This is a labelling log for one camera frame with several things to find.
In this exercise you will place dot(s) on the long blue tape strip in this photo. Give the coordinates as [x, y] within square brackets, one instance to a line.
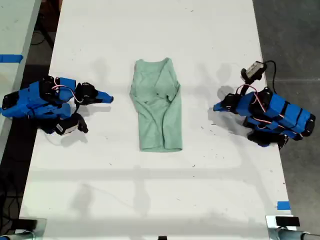
[10, 58]

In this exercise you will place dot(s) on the short blue tape strip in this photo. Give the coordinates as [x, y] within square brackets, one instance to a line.
[283, 205]

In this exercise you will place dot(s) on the metal table clamp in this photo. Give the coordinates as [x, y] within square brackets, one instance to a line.
[22, 233]
[282, 232]

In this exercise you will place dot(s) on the black camera stalk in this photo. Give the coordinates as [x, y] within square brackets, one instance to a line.
[248, 86]
[82, 122]

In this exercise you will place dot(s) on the pale green T-shirt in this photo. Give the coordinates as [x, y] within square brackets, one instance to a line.
[156, 107]

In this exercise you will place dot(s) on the small black box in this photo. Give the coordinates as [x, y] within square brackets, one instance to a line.
[287, 221]
[162, 237]
[28, 223]

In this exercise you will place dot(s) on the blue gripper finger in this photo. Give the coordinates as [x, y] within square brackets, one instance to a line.
[221, 103]
[96, 102]
[105, 96]
[219, 109]

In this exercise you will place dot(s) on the black camera box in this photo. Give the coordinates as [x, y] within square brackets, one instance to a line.
[253, 70]
[67, 128]

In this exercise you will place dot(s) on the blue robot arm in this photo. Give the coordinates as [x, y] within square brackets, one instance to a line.
[282, 112]
[22, 105]

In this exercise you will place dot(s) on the white side table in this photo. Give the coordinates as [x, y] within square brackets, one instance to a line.
[15, 30]

